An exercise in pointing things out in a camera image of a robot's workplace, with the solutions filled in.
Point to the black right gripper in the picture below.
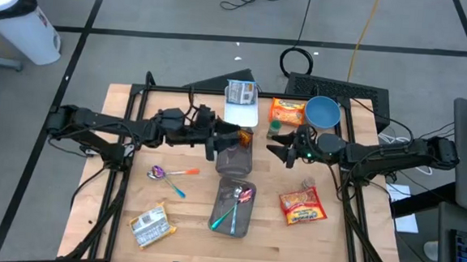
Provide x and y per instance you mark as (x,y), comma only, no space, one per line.
(306,145)

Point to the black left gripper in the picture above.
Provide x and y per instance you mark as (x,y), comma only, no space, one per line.
(199,131)

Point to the orange brown seasoning packet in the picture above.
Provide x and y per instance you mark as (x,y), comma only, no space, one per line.
(246,139)

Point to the blue ramen noodle packet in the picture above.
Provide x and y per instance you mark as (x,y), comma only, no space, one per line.
(242,91)

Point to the red ramen noodle packet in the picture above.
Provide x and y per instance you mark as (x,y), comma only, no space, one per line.
(302,206)

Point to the grey translucent plastic bin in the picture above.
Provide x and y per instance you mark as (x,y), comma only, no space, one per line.
(235,163)
(222,219)

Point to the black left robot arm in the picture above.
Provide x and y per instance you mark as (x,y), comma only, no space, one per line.
(108,121)

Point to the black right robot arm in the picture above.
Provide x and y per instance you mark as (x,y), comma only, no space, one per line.
(386,154)

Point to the green lid spice jar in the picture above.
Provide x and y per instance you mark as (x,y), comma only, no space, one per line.
(274,127)

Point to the white plastic bin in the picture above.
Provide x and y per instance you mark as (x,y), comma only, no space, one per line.
(240,117)

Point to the orange ramen noodle packet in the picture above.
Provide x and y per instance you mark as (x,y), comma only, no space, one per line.
(287,112)

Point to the blue bowl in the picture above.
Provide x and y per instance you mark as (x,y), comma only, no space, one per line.
(322,113)

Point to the black flat wedge panel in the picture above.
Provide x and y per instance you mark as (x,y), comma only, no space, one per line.
(212,83)

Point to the black perforated case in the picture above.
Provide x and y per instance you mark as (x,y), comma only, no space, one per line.
(333,86)

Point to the silver foil snack packet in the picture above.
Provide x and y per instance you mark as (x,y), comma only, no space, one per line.
(152,225)

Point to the white paper sheet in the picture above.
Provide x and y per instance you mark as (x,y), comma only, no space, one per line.
(404,222)

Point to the computer mouse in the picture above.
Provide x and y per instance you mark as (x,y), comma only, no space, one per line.
(431,250)

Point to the white trash can black bag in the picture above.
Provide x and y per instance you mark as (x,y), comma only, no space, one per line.
(28,33)

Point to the black aluminium table frame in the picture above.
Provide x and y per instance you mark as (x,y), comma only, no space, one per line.
(211,92)

